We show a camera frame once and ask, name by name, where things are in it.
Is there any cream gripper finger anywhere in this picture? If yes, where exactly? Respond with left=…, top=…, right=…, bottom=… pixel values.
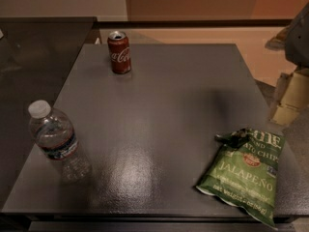
left=269, top=68, right=309, bottom=126

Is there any red coke can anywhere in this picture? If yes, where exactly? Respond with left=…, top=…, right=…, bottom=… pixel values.
left=107, top=31, right=131, bottom=74

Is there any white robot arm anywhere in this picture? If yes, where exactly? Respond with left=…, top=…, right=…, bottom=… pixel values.
left=266, top=3, right=309, bottom=126

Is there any clear plastic water bottle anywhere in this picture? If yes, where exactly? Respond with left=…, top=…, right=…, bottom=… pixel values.
left=28, top=100, right=92, bottom=183

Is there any green jalapeno chips bag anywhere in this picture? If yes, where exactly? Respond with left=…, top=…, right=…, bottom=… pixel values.
left=196, top=128, right=285, bottom=228

